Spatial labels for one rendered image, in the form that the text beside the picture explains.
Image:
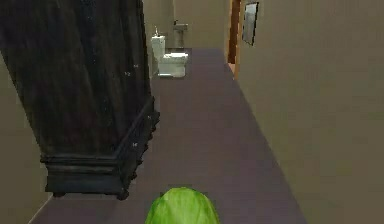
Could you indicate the grey pedestal sink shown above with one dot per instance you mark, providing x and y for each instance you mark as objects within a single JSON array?
[{"x": 180, "y": 31}]

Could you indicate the dark wooden cupboard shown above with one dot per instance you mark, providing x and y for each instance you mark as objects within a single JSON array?
[{"x": 83, "y": 93}]

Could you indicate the small pale bottle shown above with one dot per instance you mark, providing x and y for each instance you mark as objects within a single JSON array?
[{"x": 156, "y": 31}]

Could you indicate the framed wall picture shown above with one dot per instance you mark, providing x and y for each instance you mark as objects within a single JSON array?
[{"x": 250, "y": 21}]

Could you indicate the white toilet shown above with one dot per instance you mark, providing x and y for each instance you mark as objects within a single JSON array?
[{"x": 170, "y": 60}]

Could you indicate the brown room door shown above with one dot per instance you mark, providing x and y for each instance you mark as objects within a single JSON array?
[{"x": 234, "y": 31}]

